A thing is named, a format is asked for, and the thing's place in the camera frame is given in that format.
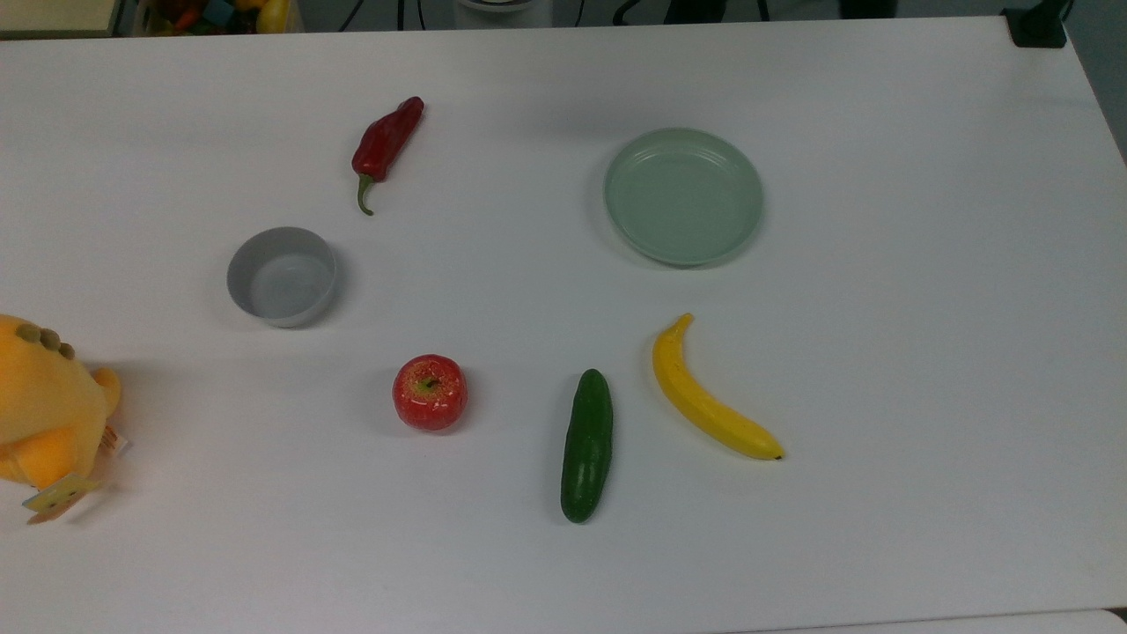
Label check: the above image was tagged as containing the red apple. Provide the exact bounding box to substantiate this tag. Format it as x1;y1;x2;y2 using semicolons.
392;354;469;432

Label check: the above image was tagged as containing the grey round bowl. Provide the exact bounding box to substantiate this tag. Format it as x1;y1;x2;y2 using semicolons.
226;226;338;329

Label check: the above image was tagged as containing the green cucumber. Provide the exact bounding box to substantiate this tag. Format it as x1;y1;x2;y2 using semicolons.
560;368;615;525

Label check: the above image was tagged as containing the yellow banana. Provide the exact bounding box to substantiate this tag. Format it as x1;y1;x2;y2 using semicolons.
652;313;785;461

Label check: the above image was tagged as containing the pale green plate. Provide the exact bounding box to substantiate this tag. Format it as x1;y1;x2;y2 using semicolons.
604;127;765;268

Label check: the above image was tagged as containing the red chili pepper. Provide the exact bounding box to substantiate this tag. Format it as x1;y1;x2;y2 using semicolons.
351;96;425;217

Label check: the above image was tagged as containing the box of colourful toys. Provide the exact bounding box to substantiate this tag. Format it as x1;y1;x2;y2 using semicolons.
132;0;305;36

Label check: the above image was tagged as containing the yellow plush toy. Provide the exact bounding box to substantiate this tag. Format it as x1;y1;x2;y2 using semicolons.
0;314;131;526

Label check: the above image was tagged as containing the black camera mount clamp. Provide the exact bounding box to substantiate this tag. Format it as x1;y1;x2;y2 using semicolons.
1003;0;1072;49

